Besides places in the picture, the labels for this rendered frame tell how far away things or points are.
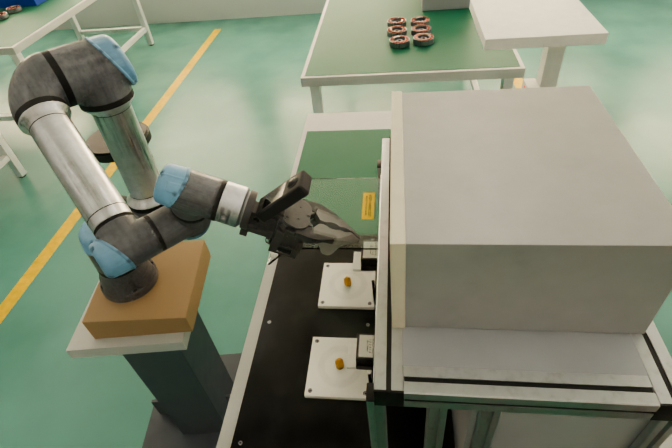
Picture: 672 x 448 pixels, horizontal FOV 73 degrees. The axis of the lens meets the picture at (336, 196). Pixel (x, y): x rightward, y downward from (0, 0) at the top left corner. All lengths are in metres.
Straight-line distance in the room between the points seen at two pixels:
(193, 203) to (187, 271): 0.60
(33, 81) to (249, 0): 4.81
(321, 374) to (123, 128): 0.72
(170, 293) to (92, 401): 1.05
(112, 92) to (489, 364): 0.89
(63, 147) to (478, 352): 0.80
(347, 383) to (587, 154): 0.69
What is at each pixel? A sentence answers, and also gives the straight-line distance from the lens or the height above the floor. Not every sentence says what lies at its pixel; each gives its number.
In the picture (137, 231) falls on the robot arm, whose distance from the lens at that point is 0.88.
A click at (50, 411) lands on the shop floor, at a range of 2.39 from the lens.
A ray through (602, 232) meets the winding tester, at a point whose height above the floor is 1.32.
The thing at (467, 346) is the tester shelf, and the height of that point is 1.11.
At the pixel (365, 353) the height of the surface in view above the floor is 0.87.
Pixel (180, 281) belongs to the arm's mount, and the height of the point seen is 0.82.
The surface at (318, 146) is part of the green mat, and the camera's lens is 1.84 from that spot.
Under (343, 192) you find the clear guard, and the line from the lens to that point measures 1.11.
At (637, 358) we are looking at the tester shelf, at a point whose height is 1.11.
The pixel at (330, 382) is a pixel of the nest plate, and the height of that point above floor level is 0.78.
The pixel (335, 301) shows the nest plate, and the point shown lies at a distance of 1.24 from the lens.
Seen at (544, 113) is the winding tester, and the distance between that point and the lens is 0.93.
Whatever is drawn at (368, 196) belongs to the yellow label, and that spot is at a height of 1.07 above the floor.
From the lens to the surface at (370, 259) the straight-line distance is 1.14.
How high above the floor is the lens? 1.78
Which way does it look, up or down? 40 degrees down
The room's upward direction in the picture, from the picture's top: 7 degrees counter-clockwise
